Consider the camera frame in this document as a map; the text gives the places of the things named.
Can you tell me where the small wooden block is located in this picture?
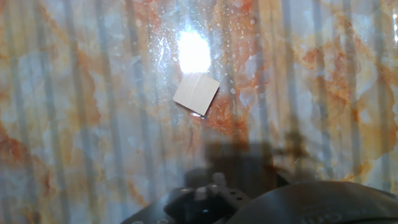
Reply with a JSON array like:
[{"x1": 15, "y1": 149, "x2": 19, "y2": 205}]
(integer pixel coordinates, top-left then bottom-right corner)
[{"x1": 172, "y1": 72, "x2": 221, "y2": 117}]

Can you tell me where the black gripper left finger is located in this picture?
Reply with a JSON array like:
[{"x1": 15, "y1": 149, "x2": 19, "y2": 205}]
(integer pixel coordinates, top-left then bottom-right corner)
[{"x1": 164, "y1": 185, "x2": 218, "y2": 224}]

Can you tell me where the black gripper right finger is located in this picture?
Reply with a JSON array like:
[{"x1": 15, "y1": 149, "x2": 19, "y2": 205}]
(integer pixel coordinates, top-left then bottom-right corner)
[{"x1": 213, "y1": 172, "x2": 252, "y2": 224}]

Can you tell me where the orange marble pattern mat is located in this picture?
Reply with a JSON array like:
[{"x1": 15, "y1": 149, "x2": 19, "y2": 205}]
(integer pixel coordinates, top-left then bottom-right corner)
[{"x1": 0, "y1": 0, "x2": 398, "y2": 224}]

